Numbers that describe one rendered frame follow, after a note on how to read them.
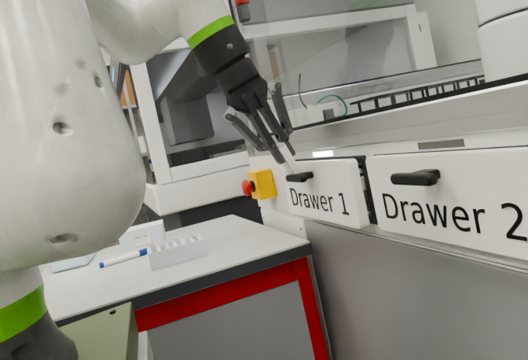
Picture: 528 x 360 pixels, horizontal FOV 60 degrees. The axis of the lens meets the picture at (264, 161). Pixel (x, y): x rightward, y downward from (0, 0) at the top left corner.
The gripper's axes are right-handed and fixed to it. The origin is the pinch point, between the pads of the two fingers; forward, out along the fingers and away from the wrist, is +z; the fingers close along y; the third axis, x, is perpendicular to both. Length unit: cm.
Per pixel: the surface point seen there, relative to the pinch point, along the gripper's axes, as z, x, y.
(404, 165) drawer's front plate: 3.6, 29.4, -3.0
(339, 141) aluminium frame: 0.2, 10.8, -5.9
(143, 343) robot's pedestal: 5.6, 17.6, 36.5
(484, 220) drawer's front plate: 9.3, 41.3, -0.8
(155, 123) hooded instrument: -21, -77, 6
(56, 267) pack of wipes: -2, -49, 52
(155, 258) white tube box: 5.6, -21.2, 29.9
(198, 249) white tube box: 9.2, -20.5, 21.4
